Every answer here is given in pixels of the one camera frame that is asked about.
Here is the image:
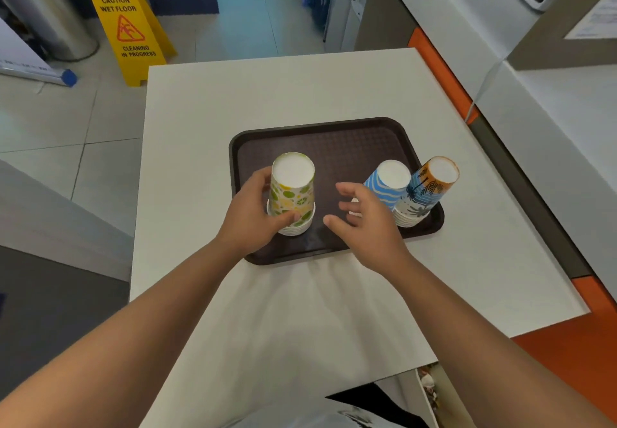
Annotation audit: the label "person's left hand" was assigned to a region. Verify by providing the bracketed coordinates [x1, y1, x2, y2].
[214, 166, 302, 258]

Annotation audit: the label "person's right hand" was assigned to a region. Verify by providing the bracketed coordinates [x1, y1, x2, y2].
[323, 182, 411, 275]

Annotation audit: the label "stack of green dotted paper cups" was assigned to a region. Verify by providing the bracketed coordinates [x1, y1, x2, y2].
[266, 152, 317, 237]

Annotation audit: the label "person's left forearm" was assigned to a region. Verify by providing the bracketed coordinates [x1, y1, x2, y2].
[0, 240, 243, 428]

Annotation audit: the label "person's right forearm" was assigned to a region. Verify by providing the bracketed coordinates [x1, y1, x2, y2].
[391, 253, 617, 428]

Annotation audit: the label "stack of blue wavy paper cups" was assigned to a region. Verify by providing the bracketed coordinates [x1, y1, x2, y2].
[351, 159, 412, 217]

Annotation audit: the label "dark brown plastic tray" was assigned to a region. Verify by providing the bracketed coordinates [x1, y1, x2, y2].
[228, 117, 445, 267]

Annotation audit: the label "stack of orange palm paper cups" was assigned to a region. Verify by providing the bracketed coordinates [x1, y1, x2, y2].
[392, 156, 461, 229]

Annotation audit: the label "person's black trousers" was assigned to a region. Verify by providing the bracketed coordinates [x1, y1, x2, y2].
[327, 381, 431, 428]

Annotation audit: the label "white counter with orange stripe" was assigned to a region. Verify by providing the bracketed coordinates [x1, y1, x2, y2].
[354, 0, 617, 428]

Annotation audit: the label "white fridge door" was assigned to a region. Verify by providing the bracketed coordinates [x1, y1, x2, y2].
[323, 0, 376, 53]

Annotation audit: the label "yellow wet floor sign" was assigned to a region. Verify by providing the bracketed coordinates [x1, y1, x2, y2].
[76, 0, 178, 87]

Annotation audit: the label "white rolled banner blue cap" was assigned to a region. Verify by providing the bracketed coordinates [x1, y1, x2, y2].
[0, 18, 78, 89]

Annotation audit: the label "white paper notice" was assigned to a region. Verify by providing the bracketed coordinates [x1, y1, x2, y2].
[564, 0, 617, 41]

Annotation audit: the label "round metal bin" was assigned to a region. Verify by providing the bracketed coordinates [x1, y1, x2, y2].
[0, 0, 100, 62]

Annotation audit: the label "white cable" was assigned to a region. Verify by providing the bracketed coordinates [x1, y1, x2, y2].
[465, 55, 508, 123]

